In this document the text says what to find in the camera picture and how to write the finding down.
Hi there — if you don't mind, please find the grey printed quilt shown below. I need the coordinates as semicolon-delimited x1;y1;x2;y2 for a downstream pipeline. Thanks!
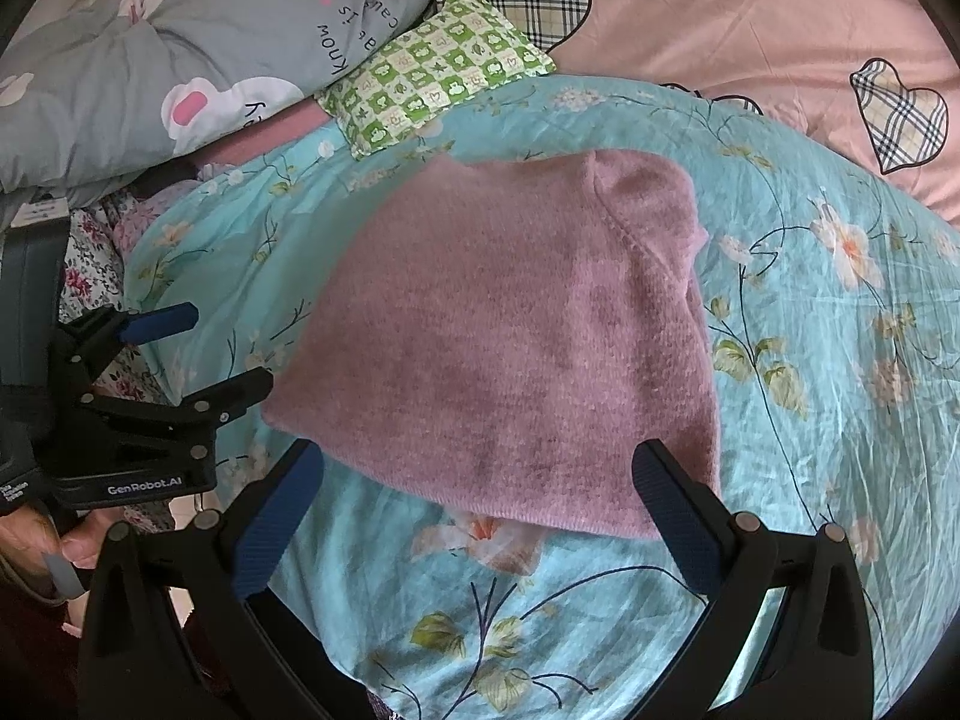
0;0;443;200

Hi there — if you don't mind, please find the pink bedsheet with plaid hearts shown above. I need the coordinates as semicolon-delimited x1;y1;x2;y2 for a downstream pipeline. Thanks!
435;0;960;230

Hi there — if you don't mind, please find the person's left hand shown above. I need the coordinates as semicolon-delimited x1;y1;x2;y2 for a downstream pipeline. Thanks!
0;517;106;635

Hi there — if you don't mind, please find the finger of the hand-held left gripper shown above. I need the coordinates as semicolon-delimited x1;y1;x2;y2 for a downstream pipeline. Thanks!
75;366;275;466
56;302;200;391

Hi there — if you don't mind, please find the plain pink cloth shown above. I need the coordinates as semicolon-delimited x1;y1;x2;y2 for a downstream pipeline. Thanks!
196;101;331;170

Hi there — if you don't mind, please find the pink knitted sweater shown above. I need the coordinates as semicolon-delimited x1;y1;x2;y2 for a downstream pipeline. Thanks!
261;148;722;539

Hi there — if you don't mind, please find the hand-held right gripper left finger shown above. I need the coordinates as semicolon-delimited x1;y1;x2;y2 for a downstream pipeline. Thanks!
79;439;331;720

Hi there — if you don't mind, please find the purple floral cloth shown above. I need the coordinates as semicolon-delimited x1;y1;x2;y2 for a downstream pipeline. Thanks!
60;180;252;533

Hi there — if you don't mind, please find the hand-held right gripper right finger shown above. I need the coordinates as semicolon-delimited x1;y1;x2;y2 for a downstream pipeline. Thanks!
634;439;875;720

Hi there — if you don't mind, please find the green checked pillow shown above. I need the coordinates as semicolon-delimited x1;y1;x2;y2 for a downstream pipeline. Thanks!
315;0;557;160

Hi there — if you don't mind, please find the light blue floral blanket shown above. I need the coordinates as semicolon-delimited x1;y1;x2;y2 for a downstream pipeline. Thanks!
124;75;960;720

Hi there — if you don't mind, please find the dark red garment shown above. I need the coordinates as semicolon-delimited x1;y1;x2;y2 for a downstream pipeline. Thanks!
0;592;226;720

